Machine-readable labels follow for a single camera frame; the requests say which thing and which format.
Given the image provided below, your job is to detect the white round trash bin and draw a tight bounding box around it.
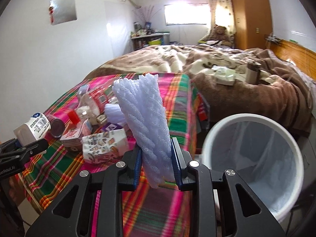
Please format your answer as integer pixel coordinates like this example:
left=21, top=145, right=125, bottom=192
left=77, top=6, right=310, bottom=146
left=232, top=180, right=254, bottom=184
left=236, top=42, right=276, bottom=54
left=201, top=113, right=304, bottom=222

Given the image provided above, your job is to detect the patterned window curtain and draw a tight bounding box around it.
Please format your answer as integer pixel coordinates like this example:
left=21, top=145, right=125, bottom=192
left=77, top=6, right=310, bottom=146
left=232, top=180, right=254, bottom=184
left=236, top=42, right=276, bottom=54
left=202, top=0, right=236, bottom=41

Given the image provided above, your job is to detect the silver wall poster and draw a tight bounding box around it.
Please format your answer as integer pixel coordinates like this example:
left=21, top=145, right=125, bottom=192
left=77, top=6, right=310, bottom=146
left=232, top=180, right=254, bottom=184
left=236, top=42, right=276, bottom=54
left=49, top=0, right=77, bottom=25

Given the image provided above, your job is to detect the white foam fruit net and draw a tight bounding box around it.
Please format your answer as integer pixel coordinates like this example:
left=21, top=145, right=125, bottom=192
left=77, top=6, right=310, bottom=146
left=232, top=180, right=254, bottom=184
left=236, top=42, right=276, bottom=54
left=112, top=73, right=175, bottom=188

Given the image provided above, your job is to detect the white tissue pack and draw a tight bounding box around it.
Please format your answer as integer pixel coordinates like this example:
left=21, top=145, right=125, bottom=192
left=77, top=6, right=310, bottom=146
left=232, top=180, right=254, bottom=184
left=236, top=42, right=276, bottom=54
left=212, top=65, right=236, bottom=86

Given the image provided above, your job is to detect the white medicine bottle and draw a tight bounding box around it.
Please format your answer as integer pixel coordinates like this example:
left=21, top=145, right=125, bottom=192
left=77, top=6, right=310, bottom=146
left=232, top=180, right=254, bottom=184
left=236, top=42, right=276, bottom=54
left=13, top=112, right=51, bottom=146

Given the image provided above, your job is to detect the patterned paper cup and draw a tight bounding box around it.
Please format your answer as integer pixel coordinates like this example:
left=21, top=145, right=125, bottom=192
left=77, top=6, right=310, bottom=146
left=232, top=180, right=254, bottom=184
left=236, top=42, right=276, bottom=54
left=81, top=130, right=130, bottom=164

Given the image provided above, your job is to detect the clear plastic bottle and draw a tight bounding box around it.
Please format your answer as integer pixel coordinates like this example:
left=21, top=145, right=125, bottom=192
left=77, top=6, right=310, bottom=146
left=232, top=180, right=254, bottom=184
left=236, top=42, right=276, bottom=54
left=80, top=84, right=118, bottom=116

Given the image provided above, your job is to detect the brown teddy bear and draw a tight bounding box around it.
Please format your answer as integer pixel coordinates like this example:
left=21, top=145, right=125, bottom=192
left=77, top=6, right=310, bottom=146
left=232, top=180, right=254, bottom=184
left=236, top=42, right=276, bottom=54
left=209, top=25, right=232, bottom=47

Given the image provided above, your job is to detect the wooden wardrobe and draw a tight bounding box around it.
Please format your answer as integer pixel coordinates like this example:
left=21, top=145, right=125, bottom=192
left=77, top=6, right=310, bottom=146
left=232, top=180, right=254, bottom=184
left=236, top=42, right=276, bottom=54
left=231, top=0, right=273, bottom=50

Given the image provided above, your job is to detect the cluttered desk shelf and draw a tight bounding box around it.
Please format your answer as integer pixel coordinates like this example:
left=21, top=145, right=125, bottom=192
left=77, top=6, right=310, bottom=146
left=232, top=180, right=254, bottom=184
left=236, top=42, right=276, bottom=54
left=130, top=22, right=170, bottom=51

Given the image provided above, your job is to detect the wooden headboard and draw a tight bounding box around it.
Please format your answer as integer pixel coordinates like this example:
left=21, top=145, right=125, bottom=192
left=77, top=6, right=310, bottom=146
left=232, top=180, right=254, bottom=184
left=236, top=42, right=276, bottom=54
left=266, top=40, right=316, bottom=80

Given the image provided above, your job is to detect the dried branch bouquet vase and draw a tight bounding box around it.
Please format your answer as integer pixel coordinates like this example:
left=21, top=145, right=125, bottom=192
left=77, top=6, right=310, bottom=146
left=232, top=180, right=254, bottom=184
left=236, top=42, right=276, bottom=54
left=133, top=5, right=161, bottom=32

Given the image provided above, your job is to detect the pink strawberry milk carton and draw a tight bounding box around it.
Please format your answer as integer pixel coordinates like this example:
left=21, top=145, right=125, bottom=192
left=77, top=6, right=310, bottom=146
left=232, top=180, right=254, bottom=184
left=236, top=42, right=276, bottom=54
left=59, top=119, right=92, bottom=152

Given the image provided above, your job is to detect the brown white thermos cup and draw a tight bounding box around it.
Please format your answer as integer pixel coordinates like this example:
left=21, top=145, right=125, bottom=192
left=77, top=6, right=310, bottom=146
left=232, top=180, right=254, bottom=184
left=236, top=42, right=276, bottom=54
left=245, top=62, right=261, bottom=85

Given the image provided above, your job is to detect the brown cream fleece blanket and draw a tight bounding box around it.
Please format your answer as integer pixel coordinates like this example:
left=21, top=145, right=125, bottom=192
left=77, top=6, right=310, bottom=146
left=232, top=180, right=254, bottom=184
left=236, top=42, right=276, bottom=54
left=88, top=44, right=313, bottom=134

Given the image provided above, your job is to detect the plaid pink green cloth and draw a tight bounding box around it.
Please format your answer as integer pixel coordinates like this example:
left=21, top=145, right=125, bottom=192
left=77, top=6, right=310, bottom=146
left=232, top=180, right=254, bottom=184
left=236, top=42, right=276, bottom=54
left=22, top=72, right=206, bottom=237

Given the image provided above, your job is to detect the small purple milk carton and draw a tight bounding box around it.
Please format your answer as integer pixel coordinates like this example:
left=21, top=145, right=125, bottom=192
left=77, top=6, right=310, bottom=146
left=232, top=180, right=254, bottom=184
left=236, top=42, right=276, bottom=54
left=102, top=122, right=123, bottom=132

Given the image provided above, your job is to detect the red milk drink can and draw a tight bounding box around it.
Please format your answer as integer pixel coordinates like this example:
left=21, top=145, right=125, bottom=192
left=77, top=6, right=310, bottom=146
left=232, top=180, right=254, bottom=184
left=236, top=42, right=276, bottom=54
left=47, top=114, right=65, bottom=139

